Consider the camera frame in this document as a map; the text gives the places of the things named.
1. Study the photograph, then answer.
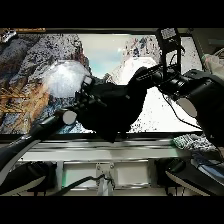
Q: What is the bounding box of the heap of clothes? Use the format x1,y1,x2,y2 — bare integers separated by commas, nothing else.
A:
171,132,224,175

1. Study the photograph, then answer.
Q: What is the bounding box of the pale garment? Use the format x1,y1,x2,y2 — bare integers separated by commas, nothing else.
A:
201,49,224,82

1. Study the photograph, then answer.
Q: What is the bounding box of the silver frame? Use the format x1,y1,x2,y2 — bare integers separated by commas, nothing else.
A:
18,137,203,197

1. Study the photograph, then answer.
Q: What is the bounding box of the black cable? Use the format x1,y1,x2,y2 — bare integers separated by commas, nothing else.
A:
53,173,116,197
162,92,203,130

